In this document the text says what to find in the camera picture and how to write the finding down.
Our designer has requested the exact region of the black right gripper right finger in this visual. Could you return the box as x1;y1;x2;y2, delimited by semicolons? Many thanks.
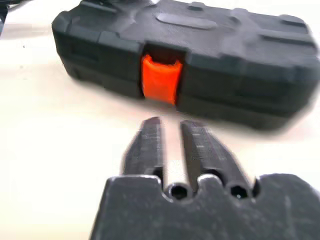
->
179;119;254;197

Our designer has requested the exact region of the black plastic tool case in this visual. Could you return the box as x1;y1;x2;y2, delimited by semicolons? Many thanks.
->
51;0;320;137

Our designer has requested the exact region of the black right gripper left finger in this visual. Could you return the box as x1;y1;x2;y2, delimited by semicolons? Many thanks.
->
121;116;166;187

